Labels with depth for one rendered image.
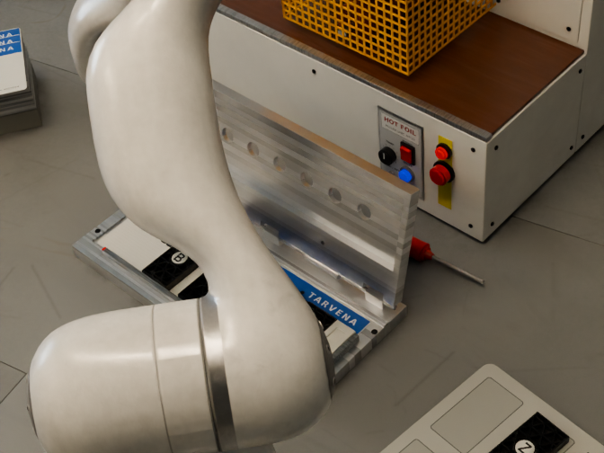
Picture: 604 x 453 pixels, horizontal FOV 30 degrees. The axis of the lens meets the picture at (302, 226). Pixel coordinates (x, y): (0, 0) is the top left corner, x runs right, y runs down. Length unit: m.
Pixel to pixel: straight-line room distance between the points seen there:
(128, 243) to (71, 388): 0.79
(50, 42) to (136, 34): 1.19
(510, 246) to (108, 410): 0.86
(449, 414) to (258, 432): 0.57
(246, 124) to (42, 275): 0.37
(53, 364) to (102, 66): 0.23
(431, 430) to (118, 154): 0.65
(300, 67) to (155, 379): 0.87
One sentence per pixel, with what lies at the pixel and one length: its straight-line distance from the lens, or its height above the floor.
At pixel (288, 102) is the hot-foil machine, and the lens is 1.69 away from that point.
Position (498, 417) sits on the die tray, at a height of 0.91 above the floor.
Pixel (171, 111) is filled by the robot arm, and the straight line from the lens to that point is 0.86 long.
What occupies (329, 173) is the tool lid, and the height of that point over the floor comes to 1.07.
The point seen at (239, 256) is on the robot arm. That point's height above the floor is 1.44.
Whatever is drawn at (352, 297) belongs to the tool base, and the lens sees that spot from 1.49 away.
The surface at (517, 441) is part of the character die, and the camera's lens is 1.36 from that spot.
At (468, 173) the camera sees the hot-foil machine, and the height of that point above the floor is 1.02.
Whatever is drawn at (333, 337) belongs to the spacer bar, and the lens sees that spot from 1.44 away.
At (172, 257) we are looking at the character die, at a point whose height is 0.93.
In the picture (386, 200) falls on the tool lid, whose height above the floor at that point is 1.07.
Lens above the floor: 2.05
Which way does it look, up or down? 45 degrees down
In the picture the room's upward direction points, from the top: 7 degrees counter-clockwise
